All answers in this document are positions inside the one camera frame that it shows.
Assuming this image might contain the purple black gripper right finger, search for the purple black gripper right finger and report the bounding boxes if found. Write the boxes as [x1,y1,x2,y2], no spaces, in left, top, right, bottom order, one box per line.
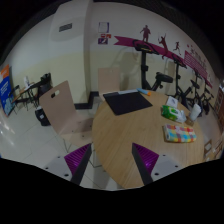
[132,143,159,185]

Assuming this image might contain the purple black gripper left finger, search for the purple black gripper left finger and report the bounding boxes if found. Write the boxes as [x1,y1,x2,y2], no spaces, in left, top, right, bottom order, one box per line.
[64,144,92,185]

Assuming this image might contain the round wooden table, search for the round wooden table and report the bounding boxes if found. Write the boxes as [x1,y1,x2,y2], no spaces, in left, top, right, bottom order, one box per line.
[92,92,204,189]

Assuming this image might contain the green tissue pack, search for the green tissue pack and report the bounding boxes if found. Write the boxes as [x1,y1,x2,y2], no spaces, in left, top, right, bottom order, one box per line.
[162,105,184,123]

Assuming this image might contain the black waste bin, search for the black waste bin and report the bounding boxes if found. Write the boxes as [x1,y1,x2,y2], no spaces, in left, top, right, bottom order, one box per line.
[35,106,50,126]

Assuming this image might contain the black table mat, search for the black table mat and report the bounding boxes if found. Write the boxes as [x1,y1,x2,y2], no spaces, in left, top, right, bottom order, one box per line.
[104,92,152,115]

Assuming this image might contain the beige wooden chair near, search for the beige wooden chair near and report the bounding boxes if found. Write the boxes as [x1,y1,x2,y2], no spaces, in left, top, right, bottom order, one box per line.
[39,81,93,147]

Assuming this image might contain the beige wooden chair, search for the beige wooden chair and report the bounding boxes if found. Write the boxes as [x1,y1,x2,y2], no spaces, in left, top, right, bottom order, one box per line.
[39,81,93,147]
[98,67,120,100]

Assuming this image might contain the white tissue packet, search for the white tissue packet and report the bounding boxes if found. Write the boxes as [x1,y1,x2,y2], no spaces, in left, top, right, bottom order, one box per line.
[166,96,178,107]

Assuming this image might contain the blue orange marker pen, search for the blue orange marker pen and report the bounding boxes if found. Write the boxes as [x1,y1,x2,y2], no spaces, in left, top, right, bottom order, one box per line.
[137,88,151,96]

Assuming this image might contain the white paper roll on holder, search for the white paper roll on holder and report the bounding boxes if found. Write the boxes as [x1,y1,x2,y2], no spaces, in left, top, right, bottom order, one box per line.
[186,104,201,126]

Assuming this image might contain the black exercise bike middle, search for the black exercise bike middle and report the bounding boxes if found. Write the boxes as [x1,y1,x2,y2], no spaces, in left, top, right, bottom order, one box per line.
[172,54,192,109]

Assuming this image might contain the black exercise bike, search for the black exercise bike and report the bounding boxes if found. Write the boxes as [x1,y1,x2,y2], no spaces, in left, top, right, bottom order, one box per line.
[190,68,216,116]
[132,39,174,92]
[172,54,192,109]

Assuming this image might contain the black office chair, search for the black office chair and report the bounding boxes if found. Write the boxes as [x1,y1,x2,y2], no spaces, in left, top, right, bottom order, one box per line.
[38,73,52,96]

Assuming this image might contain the small folding desk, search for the small folding desk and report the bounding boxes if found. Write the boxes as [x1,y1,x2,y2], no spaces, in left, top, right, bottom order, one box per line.
[13,82,40,107]

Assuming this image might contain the black exercise bike far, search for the black exercise bike far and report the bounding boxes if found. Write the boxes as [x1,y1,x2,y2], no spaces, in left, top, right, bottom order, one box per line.
[190,68,216,116]

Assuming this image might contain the beige wooden chair far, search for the beige wooden chair far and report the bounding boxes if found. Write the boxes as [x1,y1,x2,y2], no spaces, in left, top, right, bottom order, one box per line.
[98,67,120,100]

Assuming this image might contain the blue orange banner stand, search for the blue orange banner stand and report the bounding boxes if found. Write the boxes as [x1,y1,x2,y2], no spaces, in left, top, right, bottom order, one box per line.
[0,65,14,116]

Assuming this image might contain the black exercise bike near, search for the black exercise bike near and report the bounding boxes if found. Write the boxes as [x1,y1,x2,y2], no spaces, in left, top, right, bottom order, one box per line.
[132,39,174,92]

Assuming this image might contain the air vent grille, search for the air vent grille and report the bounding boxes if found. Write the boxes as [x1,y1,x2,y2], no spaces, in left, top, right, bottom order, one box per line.
[59,23,73,32]

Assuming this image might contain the wall posters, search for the wall posters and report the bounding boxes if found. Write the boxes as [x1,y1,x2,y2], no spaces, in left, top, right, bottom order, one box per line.
[98,22,111,45]

